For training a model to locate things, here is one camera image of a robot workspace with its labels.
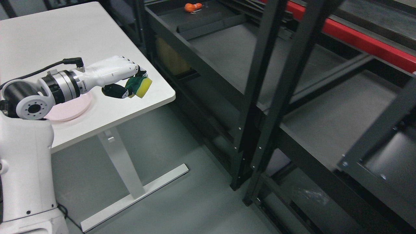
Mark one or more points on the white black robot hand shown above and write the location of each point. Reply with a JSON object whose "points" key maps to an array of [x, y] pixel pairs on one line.
{"points": [[111, 75]]}

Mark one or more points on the green yellow sponge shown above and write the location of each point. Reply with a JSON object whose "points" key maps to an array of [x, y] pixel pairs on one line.
{"points": [[138, 86]]}

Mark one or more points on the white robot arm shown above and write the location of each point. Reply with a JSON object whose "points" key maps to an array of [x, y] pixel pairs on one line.
{"points": [[29, 203]]}

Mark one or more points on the pink round plate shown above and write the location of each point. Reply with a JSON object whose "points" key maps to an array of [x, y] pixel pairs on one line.
{"points": [[70, 110]]}

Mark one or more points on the orange toy object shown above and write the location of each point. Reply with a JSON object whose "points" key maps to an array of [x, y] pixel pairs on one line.
{"points": [[192, 7]]}

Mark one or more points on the black metal shelving rack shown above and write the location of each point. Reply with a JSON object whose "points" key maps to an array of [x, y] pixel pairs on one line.
{"points": [[312, 100]]}

